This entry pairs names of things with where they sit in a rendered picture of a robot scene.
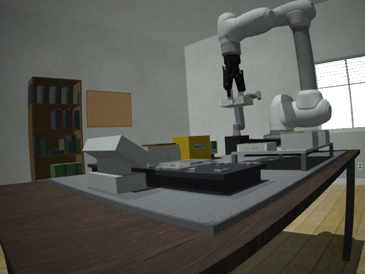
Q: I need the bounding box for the white multi-trough reservoir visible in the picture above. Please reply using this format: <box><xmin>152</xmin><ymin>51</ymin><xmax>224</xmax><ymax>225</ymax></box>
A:
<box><xmin>219</xmin><ymin>96</ymin><xmax>254</xmax><ymax>108</ymax></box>

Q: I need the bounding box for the yellow waste bin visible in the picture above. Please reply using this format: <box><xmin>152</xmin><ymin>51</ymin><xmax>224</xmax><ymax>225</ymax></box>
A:
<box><xmin>172</xmin><ymin>135</ymin><xmax>211</xmax><ymax>160</ymax></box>

